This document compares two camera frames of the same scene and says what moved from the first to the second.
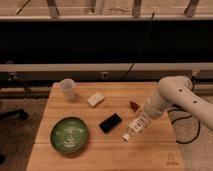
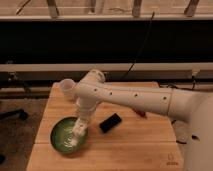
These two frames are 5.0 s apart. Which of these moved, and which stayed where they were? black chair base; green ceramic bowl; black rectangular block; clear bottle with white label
Moved: clear bottle with white label
Stayed: black chair base; black rectangular block; green ceramic bowl
